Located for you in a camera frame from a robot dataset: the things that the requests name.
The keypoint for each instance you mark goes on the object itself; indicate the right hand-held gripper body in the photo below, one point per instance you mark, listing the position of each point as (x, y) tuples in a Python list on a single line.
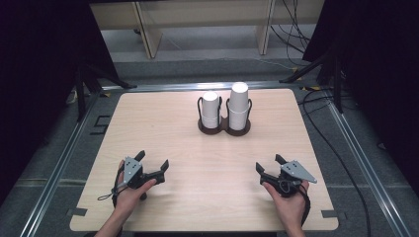
[(291, 176)]

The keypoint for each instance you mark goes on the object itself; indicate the short stack of white paper cups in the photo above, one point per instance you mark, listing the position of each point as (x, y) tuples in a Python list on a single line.
[(210, 110)]

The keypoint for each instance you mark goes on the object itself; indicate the black tripod stand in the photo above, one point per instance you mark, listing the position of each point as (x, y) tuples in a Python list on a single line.
[(89, 82), (329, 69)]

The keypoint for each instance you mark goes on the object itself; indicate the beige wooden furniture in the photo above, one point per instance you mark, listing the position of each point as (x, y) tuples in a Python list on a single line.
[(204, 13)]

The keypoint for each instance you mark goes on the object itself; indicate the tall stack of white paper cups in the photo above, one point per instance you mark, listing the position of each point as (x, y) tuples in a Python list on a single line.
[(238, 105)]

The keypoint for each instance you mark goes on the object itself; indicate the black curtain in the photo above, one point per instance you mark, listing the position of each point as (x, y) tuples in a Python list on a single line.
[(39, 82), (378, 65)]

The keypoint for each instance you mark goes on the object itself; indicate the dark brown double cup holder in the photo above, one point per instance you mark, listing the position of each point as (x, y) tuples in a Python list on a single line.
[(224, 128)]

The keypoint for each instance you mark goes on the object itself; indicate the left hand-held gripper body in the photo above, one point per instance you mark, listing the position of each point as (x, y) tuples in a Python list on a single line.
[(133, 171)]

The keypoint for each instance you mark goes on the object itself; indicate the person's left hand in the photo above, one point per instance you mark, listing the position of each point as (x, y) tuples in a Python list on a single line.
[(131, 197)]

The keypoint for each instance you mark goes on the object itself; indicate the metal floor rail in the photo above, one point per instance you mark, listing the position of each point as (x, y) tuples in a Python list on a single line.
[(365, 164), (59, 168)]

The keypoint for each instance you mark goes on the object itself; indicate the person's right hand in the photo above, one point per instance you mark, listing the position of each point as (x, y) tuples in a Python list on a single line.
[(290, 207)]

